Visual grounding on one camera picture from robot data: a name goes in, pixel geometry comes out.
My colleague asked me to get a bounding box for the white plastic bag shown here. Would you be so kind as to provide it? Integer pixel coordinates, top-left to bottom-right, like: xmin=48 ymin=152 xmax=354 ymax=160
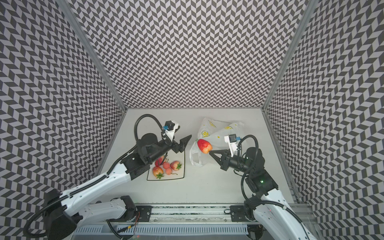
xmin=189 ymin=118 xmax=245 ymax=167

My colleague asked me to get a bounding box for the red fake apple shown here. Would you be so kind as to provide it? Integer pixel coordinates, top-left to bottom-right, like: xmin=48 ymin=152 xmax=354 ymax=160
xmin=197 ymin=139 xmax=213 ymax=154

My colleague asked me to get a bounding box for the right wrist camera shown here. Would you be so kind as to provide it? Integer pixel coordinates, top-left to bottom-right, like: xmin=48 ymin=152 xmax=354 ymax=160
xmin=224 ymin=134 xmax=241 ymax=157

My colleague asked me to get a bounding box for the aluminium right corner post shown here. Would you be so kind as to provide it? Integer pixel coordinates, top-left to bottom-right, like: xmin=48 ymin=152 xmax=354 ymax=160
xmin=262 ymin=0 xmax=319 ymax=112

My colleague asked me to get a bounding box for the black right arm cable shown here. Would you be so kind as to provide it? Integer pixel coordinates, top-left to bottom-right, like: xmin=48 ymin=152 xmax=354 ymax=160
xmin=236 ymin=134 xmax=310 ymax=240

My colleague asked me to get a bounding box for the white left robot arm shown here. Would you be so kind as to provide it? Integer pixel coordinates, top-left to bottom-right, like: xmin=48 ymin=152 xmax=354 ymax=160
xmin=43 ymin=134 xmax=191 ymax=240

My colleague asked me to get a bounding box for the aluminium corner post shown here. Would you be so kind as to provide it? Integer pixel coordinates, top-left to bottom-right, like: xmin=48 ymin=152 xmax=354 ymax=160
xmin=262 ymin=0 xmax=319 ymax=112
xmin=56 ymin=0 xmax=127 ymax=112

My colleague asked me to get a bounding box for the white mat with black border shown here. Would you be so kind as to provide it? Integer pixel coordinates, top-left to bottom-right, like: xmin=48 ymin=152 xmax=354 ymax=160
xmin=147 ymin=152 xmax=185 ymax=181

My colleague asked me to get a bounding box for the aluminium left corner post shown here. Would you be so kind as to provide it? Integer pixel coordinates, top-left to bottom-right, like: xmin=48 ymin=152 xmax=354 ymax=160
xmin=56 ymin=0 xmax=127 ymax=112

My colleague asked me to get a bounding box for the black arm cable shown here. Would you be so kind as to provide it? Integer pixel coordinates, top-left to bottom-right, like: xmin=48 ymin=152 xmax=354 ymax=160
xmin=236 ymin=134 xmax=310 ymax=240
xmin=23 ymin=113 xmax=169 ymax=240

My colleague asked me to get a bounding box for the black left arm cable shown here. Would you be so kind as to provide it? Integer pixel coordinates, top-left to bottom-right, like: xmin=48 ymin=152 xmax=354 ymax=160
xmin=23 ymin=113 xmax=169 ymax=240

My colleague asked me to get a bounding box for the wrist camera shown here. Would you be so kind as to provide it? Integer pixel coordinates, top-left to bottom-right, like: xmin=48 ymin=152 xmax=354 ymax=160
xmin=224 ymin=134 xmax=241 ymax=157
xmin=162 ymin=121 xmax=180 ymax=144

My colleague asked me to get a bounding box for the small red fake fruit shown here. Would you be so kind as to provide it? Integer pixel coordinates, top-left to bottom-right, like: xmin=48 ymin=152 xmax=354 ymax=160
xmin=163 ymin=162 xmax=171 ymax=169
xmin=166 ymin=168 xmax=177 ymax=175

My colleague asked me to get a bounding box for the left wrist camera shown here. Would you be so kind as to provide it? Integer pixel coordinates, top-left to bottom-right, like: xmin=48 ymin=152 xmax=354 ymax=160
xmin=162 ymin=121 xmax=180 ymax=144

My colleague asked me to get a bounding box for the red fake strawberry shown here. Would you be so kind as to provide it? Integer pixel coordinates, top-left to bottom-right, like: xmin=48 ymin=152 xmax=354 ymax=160
xmin=155 ymin=156 xmax=165 ymax=167
xmin=153 ymin=167 xmax=164 ymax=180
xmin=170 ymin=161 xmax=183 ymax=171

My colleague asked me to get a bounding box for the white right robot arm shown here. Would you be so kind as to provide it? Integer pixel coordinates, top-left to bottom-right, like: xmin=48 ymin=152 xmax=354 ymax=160
xmin=209 ymin=147 xmax=317 ymax=240

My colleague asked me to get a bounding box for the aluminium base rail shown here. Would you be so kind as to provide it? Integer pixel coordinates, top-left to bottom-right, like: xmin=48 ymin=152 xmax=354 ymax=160
xmin=68 ymin=203 xmax=325 ymax=240

